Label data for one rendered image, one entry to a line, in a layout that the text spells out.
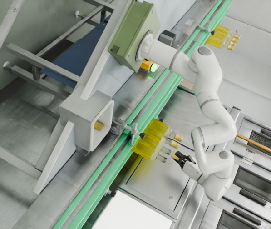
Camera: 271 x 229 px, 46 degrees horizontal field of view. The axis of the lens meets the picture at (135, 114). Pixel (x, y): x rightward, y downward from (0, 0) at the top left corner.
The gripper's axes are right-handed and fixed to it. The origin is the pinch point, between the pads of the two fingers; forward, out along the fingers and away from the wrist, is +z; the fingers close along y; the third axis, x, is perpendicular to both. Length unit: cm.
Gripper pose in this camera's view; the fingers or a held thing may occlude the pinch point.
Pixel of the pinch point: (178, 156)
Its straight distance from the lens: 169.4
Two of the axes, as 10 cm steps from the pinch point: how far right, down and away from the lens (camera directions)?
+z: -7.2, -5.8, 3.7
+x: -6.8, 4.9, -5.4
